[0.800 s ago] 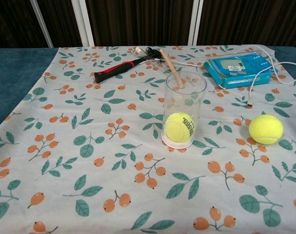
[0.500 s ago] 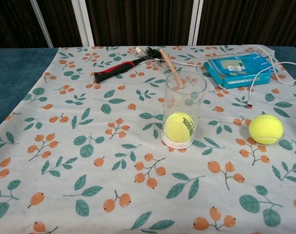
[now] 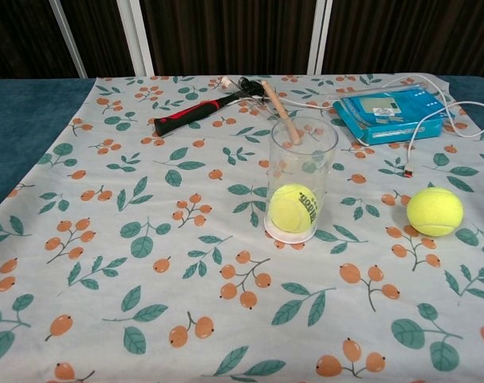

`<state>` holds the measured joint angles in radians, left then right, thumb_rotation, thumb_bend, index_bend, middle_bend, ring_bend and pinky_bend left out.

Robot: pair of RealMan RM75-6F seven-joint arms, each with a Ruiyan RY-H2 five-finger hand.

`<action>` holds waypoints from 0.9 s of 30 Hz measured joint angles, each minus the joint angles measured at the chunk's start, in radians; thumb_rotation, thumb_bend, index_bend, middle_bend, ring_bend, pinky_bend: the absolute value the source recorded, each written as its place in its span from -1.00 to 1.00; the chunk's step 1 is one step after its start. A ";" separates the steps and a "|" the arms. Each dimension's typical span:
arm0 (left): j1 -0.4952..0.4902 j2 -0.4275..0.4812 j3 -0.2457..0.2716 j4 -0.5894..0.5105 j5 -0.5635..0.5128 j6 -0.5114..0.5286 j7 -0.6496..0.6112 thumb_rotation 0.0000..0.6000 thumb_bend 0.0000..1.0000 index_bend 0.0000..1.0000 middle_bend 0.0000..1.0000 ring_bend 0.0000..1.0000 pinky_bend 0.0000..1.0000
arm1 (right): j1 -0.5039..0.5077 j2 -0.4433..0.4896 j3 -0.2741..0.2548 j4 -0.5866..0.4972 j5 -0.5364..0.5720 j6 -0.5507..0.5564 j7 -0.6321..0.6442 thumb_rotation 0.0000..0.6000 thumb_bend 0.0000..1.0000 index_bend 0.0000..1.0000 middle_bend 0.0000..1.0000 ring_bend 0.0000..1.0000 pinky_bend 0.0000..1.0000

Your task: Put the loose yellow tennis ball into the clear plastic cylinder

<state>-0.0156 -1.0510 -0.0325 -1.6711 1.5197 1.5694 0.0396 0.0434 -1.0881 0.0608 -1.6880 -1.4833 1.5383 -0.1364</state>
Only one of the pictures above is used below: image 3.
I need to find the plain yellow tennis ball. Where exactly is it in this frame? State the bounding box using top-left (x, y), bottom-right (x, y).
top-left (407, 187), bottom-right (464, 237)

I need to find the printed yellow tennis ball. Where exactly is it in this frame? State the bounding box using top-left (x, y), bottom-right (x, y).
top-left (269, 183), bottom-right (319, 233)

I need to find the clear plastic cup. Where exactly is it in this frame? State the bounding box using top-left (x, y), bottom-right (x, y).
top-left (263, 116), bottom-right (340, 245)

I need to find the wooden stick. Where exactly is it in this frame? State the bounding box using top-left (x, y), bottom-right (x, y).
top-left (259, 79), bottom-right (302, 146)

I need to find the floral print tablecloth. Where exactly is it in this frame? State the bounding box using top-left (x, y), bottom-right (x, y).
top-left (0, 73), bottom-right (484, 383)

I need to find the blue packaged box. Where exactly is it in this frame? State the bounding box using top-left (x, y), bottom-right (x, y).
top-left (332, 89), bottom-right (454, 147)

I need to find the teal table cover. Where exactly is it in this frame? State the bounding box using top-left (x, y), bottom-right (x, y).
top-left (0, 75), bottom-right (484, 219)

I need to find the black red handled hammer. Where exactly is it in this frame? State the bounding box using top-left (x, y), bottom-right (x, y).
top-left (153, 76), bottom-right (266, 137)

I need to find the white metal frame post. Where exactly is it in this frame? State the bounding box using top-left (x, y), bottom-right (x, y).
top-left (307, 0), bottom-right (333, 75)
top-left (117, 0), bottom-right (155, 77)
top-left (48, 0), bottom-right (89, 79)

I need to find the white usb cable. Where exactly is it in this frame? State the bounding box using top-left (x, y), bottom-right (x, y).
top-left (241, 74), bottom-right (484, 179)

